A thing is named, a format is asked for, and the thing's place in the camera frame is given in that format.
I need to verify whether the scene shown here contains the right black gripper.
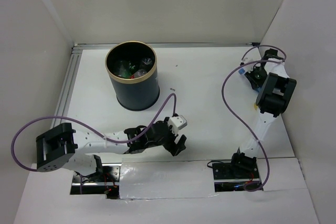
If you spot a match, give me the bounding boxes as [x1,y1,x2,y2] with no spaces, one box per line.
[244,66,268,90]

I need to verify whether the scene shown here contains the red-label clear water bottle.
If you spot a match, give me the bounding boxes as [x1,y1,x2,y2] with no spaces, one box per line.
[130,69,147,79]

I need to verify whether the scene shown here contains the large clear crushed bottle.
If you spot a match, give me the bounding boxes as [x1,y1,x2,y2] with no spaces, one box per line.
[141,57,154,69]

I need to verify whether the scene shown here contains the green plastic bottle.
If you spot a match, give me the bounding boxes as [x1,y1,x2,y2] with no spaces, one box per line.
[113,60,138,79]

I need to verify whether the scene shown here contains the blue-label clear bottle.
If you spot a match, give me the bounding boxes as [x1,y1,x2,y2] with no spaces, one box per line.
[238,69,247,75]

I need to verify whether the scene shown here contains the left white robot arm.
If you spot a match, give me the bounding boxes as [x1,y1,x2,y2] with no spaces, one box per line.
[36,114,187,182]

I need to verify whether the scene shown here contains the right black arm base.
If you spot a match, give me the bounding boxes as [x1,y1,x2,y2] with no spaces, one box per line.
[206,160,261,193]

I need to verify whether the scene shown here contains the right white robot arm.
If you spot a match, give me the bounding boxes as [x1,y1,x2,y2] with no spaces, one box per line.
[229,46,297,178]

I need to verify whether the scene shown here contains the dark cylindrical bin gold rim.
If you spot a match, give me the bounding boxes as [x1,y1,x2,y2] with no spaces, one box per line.
[105,41,160,111]

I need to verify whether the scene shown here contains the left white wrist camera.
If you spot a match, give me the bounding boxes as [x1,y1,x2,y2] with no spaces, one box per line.
[168,115,187,135]

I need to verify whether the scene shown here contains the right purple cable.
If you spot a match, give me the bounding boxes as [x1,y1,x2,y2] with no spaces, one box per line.
[222,45,287,191]

